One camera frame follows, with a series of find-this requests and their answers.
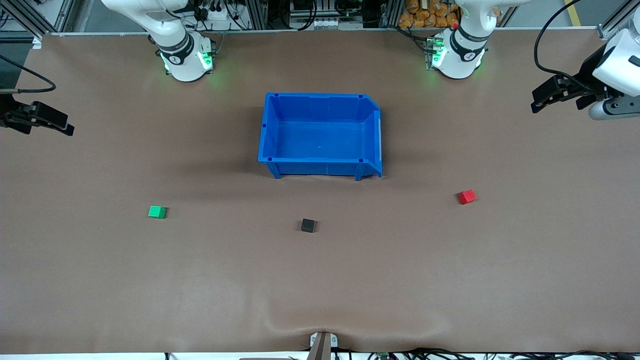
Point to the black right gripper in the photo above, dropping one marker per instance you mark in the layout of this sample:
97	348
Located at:
8	114

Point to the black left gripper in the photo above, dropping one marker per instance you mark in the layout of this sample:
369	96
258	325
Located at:
589	75

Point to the red cube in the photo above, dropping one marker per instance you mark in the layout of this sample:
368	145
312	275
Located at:
467	196

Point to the green cube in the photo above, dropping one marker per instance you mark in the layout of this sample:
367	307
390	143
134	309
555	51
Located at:
156	212

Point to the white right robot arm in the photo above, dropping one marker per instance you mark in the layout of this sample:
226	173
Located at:
182	57

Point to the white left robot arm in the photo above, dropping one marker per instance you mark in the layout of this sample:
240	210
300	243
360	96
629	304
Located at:
457	55

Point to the black cube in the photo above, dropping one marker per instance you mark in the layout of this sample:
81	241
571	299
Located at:
308	225

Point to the orange snack bag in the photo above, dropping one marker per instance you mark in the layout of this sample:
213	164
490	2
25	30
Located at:
425	15

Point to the brown table mat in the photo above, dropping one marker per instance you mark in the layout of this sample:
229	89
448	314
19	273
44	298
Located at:
150	280

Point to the white power strip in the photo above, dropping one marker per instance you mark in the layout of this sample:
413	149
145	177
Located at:
332	23

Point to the blue plastic bin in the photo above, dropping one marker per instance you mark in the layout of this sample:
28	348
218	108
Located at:
320	135

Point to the aluminium frame post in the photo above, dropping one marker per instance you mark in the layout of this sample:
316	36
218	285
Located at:
255	14
32	15
619	17
391	12

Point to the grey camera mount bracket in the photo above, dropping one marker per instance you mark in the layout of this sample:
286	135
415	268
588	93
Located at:
322	345

